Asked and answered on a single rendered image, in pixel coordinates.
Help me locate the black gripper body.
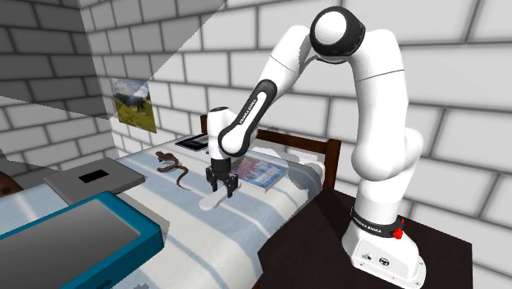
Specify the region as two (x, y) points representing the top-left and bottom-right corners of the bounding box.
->
(205, 157), (241, 186)

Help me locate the white oblong remote control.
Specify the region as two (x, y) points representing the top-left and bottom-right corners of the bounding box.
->
(199, 187), (230, 213)

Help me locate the purple blue book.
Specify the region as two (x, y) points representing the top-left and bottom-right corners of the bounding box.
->
(229, 154), (290, 194)

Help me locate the black tablet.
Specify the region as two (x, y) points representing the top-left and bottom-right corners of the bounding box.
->
(174, 133), (210, 154)

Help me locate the brown lizard figure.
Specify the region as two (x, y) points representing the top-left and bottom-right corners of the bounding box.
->
(154, 150), (194, 192)

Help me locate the blue white striped bed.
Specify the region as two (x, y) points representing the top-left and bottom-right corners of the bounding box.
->
(0, 113), (343, 289)

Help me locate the dark robot stand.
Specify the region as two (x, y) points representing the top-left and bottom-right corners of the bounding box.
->
(255, 187), (475, 289)

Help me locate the grey flat box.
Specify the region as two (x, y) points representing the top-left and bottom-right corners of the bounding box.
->
(43, 156), (147, 206)

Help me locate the brown round thing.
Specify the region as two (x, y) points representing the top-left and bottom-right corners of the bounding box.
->
(0, 170), (25, 199)

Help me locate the landscape wall picture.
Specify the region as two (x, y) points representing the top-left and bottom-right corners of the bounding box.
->
(108, 77), (158, 135)

